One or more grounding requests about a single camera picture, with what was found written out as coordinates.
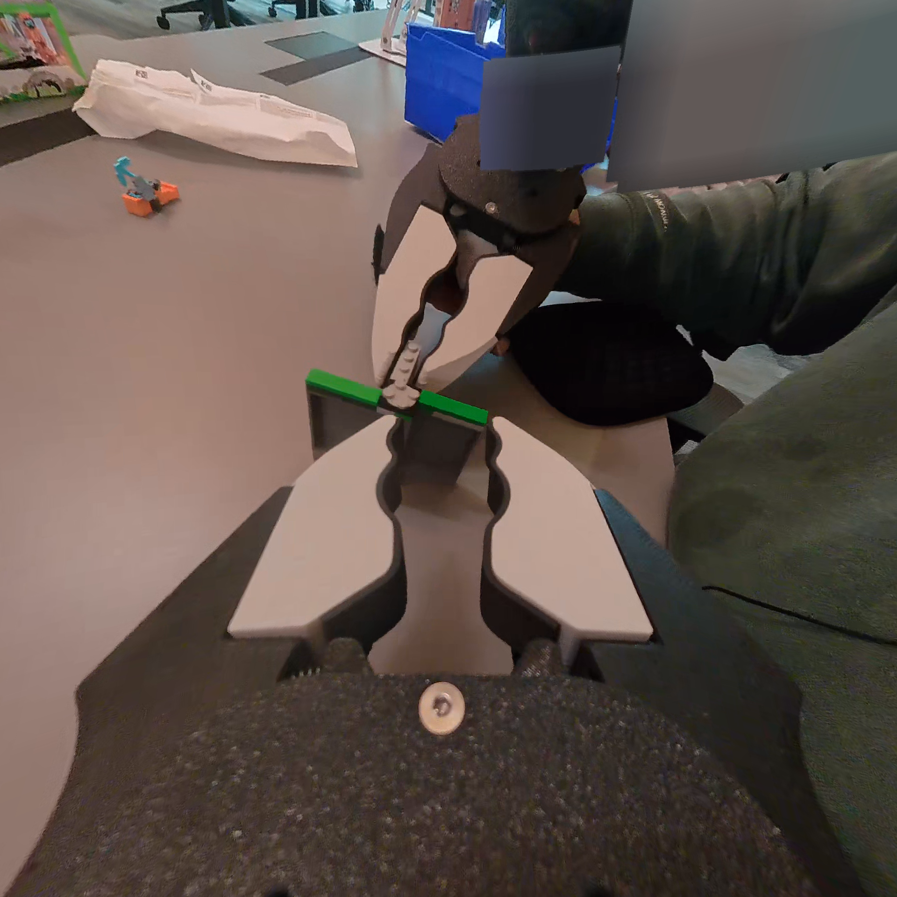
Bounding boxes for person's green hoodie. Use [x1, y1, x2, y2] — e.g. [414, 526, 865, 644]
[668, 291, 897, 897]

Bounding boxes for grey desk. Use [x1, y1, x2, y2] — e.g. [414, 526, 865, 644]
[0, 8, 678, 897]

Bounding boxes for colourful toy carton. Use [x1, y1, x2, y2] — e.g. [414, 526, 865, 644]
[433, 0, 507, 49]

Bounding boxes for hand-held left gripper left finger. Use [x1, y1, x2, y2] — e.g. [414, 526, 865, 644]
[228, 413, 409, 646]

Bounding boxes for black cable with plug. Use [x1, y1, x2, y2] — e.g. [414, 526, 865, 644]
[703, 585, 897, 646]

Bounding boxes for small orange blue brick figure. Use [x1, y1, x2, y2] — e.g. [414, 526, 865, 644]
[114, 157, 181, 218]

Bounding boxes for dark grey brick panel assembly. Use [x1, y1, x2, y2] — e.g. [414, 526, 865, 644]
[306, 369, 489, 491]

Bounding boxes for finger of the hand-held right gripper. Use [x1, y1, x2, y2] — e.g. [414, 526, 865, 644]
[422, 259, 535, 391]
[372, 205, 469, 388]

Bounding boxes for light grey studded brick plate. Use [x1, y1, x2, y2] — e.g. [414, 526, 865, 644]
[381, 342, 426, 412]

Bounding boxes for blue plastic bin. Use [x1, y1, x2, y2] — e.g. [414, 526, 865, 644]
[404, 21, 621, 171]

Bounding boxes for white frame stand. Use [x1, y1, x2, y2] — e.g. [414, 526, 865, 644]
[359, 0, 430, 68]

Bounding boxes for colourful toy set box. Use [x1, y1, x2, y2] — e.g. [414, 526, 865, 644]
[0, 0, 79, 71]

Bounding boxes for dark desk cable panel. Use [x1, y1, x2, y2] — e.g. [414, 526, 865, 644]
[263, 31, 380, 87]

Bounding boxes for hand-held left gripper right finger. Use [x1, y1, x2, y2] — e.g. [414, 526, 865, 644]
[481, 415, 655, 665]

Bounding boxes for white paper bag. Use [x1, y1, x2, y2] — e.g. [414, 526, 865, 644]
[73, 59, 359, 169]

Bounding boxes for person's right forearm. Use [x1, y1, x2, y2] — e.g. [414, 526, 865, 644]
[561, 150, 897, 360]

